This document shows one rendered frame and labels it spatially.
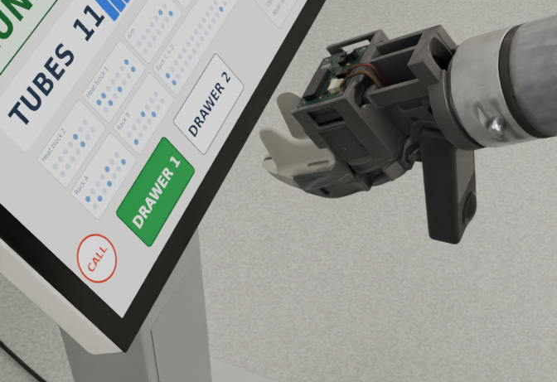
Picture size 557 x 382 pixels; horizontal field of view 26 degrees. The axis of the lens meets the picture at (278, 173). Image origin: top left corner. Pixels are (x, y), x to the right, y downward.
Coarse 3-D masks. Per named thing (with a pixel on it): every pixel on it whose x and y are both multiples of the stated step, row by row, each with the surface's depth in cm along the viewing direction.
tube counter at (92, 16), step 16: (80, 0) 102; (96, 0) 104; (112, 0) 105; (128, 0) 106; (64, 16) 101; (80, 16) 102; (96, 16) 103; (112, 16) 105; (80, 32) 102; (96, 32) 103; (96, 48) 103
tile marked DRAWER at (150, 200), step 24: (168, 144) 107; (144, 168) 104; (168, 168) 106; (192, 168) 108; (144, 192) 104; (168, 192) 106; (120, 216) 102; (144, 216) 104; (168, 216) 106; (144, 240) 103
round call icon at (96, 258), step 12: (96, 228) 100; (84, 240) 99; (96, 240) 100; (108, 240) 100; (72, 252) 98; (84, 252) 98; (96, 252) 99; (108, 252) 100; (120, 252) 101; (72, 264) 97; (84, 264) 98; (96, 264) 99; (108, 264) 100; (120, 264) 101; (84, 276) 98; (96, 276) 99; (108, 276) 100; (96, 288) 99
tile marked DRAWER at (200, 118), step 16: (208, 64) 112; (224, 64) 113; (208, 80) 112; (224, 80) 113; (240, 80) 115; (192, 96) 110; (208, 96) 111; (224, 96) 113; (192, 112) 110; (208, 112) 111; (224, 112) 112; (192, 128) 109; (208, 128) 111; (192, 144) 109; (208, 144) 110
